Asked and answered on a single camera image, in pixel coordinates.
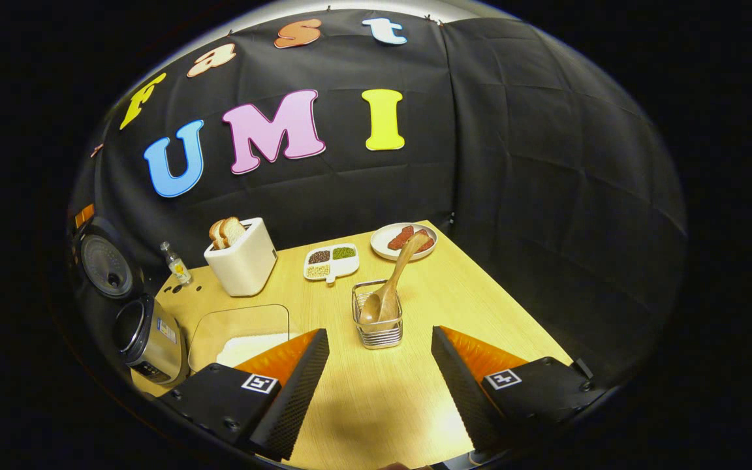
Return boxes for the clear plastic container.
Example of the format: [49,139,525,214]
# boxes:
[187,304,292,374]

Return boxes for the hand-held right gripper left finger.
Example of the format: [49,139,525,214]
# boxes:
[157,328,331,461]

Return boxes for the white round plate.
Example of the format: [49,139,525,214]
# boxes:
[369,223,439,262]

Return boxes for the white rice pile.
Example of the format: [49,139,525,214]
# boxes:
[216,333,292,368]

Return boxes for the dark grey rice cooker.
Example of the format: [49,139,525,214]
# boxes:
[74,215,191,386]

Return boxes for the metal wire chopstick holder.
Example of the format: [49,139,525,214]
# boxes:
[351,279,404,350]

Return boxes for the white divided bean dish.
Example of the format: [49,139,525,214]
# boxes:
[303,243,360,285]

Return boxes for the small clear bottle yellow label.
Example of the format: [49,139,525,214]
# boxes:
[159,241,193,287]

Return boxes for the white toaster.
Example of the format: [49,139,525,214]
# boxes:
[204,217,279,297]

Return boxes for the black backdrop cloth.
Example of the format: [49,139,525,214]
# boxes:
[69,10,689,386]

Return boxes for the wooden spoon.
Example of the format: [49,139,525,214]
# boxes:
[359,233,430,325]

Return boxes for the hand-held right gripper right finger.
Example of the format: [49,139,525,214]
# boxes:
[431,325,608,458]

